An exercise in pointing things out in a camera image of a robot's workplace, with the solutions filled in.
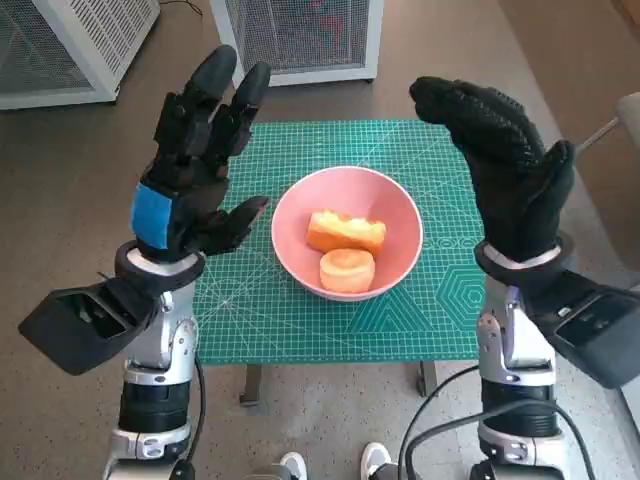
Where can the white cabinet with slotted side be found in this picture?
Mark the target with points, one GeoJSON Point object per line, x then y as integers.
{"type": "Point", "coordinates": [100, 30]}

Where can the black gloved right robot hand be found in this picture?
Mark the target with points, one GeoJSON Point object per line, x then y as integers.
{"type": "Point", "coordinates": [510, 175]}

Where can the white robot foot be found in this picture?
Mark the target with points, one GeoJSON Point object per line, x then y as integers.
{"type": "Point", "coordinates": [294, 465]}
{"type": "Point", "coordinates": [375, 460]}

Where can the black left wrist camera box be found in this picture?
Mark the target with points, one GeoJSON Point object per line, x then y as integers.
{"type": "Point", "coordinates": [70, 335]}

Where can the white board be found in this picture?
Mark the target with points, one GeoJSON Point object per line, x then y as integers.
{"type": "Point", "coordinates": [631, 402]}

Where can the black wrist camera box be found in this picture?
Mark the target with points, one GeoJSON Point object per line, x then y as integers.
{"type": "Point", "coordinates": [600, 345]}
{"type": "Point", "coordinates": [70, 335]}

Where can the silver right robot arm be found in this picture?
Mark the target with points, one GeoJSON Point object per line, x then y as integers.
{"type": "Point", "coordinates": [520, 350]}

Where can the metal table leg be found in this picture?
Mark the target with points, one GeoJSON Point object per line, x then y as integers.
{"type": "Point", "coordinates": [426, 380]}
{"type": "Point", "coordinates": [252, 385]}

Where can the white left robot foot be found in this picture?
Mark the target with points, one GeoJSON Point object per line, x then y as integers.
{"type": "Point", "coordinates": [294, 465]}

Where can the pink bowl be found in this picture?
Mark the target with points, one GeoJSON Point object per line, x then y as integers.
{"type": "Point", "coordinates": [395, 220]}

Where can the white mesh front cabinet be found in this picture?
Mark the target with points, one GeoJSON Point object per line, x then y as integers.
{"type": "Point", "coordinates": [300, 40]}

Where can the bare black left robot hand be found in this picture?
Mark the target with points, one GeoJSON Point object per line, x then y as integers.
{"type": "Point", "coordinates": [185, 170]}

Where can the long toy bread loaf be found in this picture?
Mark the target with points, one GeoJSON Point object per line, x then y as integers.
{"type": "Point", "coordinates": [345, 230]}

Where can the round toy bread bun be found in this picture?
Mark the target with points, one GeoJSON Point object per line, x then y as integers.
{"type": "Point", "coordinates": [347, 270]}

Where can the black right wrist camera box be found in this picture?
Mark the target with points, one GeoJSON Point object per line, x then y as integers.
{"type": "Point", "coordinates": [600, 345]}

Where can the green cutting mat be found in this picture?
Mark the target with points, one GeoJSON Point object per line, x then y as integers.
{"type": "Point", "coordinates": [300, 325]}

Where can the white right robot foot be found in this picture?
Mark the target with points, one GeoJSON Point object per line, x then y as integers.
{"type": "Point", "coordinates": [375, 460]}

